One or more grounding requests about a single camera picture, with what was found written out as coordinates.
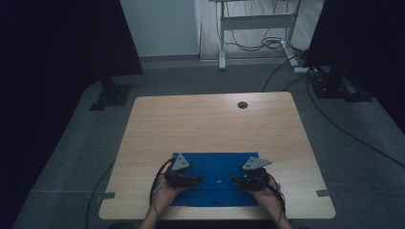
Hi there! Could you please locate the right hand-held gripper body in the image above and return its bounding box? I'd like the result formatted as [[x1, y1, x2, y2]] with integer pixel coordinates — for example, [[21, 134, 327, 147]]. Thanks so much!
[[241, 156, 274, 193]]

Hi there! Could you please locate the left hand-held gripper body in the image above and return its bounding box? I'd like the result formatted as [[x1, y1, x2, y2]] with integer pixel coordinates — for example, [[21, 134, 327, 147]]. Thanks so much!
[[163, 153, 193, 188]]

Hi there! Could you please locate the blue t-shirt with white print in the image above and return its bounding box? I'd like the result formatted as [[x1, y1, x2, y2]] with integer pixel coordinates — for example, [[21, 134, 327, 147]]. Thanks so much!
[[169, 151, 261, 208]]

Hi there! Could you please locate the person's left hand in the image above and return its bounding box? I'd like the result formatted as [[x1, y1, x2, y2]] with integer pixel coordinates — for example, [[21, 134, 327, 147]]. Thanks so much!
[[152, 176, 188, 218]]

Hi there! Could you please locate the person's right hand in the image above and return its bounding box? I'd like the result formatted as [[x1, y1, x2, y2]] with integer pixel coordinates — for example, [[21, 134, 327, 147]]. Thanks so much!
[[252, 181, 284, 221]]

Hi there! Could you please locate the white power strip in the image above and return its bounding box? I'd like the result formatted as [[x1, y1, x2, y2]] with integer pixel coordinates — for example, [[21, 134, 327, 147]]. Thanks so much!
[[292, 65, 317, 75]]

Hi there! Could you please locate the black stand base with rails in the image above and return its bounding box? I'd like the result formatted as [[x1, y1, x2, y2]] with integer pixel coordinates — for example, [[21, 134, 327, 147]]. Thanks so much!
[[307, 65, 374, 104]]

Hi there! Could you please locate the dark curtain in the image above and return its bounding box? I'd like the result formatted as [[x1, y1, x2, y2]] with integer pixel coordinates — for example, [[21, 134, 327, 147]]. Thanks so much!
[[0, 0, 144, 229], [303, 0, 405, 135]]

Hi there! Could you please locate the thin black floor cable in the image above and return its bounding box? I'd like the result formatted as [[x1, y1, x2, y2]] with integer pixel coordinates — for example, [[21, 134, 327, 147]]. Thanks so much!
[[84, 161, 117, 229]]

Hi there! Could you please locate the long black floor cable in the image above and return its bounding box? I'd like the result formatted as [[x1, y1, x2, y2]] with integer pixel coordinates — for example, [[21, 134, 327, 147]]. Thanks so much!
[[305, 72, 405, 170]]

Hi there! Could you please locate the black stand base plate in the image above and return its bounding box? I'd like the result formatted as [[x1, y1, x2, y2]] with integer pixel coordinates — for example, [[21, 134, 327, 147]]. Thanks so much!
[[88, 75, 134, 112]]

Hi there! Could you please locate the curved black floor cable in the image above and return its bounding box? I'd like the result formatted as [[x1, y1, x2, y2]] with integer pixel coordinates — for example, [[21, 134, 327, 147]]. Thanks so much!
[[261, 52, 308, 94]]

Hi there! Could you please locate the bundle of black cables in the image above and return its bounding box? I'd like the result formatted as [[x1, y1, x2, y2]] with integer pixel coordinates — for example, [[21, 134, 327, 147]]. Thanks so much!
[[223, 0, 289, 52]]

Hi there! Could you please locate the white metal desk frame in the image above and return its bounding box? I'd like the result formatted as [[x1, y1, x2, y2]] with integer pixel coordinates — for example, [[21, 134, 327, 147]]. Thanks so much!
[[208, 0, 310, 74]]

